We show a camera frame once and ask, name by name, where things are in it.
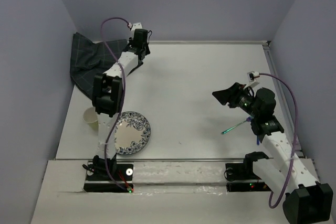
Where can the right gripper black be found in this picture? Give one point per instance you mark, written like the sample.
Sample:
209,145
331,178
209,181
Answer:
231,94

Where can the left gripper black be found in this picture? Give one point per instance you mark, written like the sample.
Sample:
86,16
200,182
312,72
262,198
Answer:
147,49

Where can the iridescent fork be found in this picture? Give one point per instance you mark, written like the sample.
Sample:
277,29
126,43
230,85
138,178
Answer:
235,126

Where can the dark checked cloth placemat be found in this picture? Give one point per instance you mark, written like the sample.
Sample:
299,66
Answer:
87,60

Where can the pale yellow-green mug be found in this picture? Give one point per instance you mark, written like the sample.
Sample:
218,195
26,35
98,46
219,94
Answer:
90,118

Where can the blue floral ceramic plate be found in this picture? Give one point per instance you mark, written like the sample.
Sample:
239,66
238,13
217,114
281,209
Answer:
132,133

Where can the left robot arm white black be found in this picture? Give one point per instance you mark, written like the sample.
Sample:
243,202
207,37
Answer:
108,98

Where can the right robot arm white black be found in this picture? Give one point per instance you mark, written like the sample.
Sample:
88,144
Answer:
305,199

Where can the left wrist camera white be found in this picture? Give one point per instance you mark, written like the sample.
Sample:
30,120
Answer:
134,26

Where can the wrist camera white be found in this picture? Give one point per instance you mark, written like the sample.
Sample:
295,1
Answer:
252,79
134,26

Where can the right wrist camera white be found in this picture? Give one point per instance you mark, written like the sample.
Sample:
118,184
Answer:
252,79

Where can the aluminium table edge rail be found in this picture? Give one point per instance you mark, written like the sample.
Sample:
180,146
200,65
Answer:
285,119

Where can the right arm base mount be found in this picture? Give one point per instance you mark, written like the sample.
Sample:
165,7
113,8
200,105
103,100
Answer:
240,180

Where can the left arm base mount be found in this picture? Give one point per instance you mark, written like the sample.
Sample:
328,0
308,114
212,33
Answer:
99,182

